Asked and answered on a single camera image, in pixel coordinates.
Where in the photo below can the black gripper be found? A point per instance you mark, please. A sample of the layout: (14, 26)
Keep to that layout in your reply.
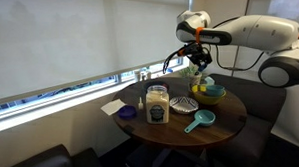
(198, 51)

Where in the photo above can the blue cylinder block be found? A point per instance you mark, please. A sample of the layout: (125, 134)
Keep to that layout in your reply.
(202, 67)

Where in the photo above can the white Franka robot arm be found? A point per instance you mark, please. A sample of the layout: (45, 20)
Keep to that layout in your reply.
(258, 34)

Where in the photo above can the patterned paper cup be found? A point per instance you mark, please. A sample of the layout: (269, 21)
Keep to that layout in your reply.
(195, 81)

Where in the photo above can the teal bowl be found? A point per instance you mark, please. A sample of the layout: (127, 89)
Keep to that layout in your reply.
(215, 90)

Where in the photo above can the yellow bowl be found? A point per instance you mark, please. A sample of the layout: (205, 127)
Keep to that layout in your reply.
(207, 99)

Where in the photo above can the blue white patterned bowl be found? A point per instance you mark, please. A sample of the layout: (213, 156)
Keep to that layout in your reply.
(183, 104)

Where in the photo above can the dark blue bowl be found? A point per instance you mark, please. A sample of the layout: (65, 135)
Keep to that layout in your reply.
(153, 83)

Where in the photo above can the teal measuring cup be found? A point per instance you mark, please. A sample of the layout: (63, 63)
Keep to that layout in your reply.
(204, 118)

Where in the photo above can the green plant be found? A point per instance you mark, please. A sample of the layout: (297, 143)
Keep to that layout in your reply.
(187, 71)

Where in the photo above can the teal sponge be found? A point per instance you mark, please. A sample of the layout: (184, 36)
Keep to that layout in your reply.
(208, 81)

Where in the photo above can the glass jar of rice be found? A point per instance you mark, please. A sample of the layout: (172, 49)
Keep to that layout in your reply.
(157, 108)

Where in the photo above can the white windowsill container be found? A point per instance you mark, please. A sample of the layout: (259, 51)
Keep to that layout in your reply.
(136, 75)

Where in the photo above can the round wooden table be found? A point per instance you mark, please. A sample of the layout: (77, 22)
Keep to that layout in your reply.
(188, 131)

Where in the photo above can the white plastic fork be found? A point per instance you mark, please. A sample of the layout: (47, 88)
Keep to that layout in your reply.
(140, 104)

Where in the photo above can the dark grey sofa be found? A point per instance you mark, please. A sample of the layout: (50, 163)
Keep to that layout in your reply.
(254, 137)

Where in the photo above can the purple jar lid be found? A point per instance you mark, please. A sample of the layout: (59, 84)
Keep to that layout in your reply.
(127, 112)

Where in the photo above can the white paper napkin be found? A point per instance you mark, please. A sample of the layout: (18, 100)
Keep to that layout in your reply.
(112, 107)

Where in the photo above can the white roller blind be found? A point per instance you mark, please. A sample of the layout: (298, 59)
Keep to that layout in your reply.
(84, 38)

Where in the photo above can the black leather chair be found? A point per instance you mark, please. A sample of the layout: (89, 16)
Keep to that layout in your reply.
(53, 160)

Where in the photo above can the white window frame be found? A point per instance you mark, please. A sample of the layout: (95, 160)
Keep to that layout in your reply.
(72, 94)

